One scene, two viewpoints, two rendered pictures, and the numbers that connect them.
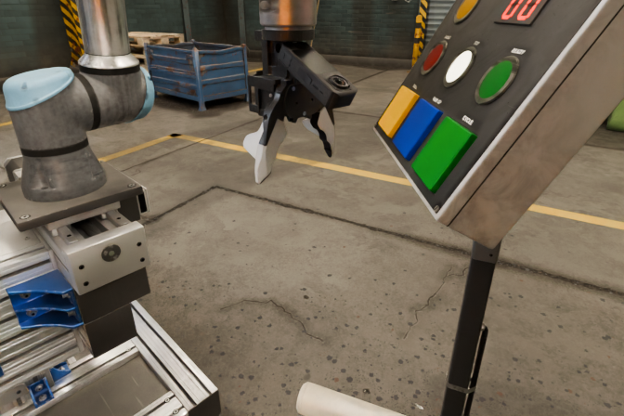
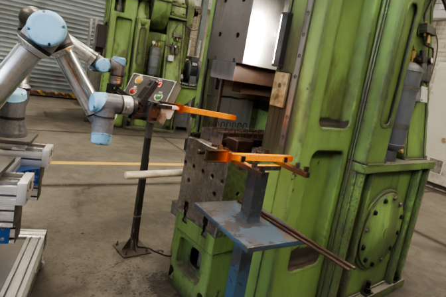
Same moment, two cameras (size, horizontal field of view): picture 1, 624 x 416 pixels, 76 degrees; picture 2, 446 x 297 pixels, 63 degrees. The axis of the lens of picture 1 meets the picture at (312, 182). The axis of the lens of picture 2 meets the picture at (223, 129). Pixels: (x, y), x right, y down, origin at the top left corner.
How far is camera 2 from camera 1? 1.89 m
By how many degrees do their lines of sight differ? 61
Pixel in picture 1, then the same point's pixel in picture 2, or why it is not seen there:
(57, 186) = (24, 131)
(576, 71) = (171, 95)
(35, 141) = (20, 114)
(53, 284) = (30, 168)
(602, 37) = (173, 91)
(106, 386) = not seen: outside the picture
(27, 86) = (22, 94)
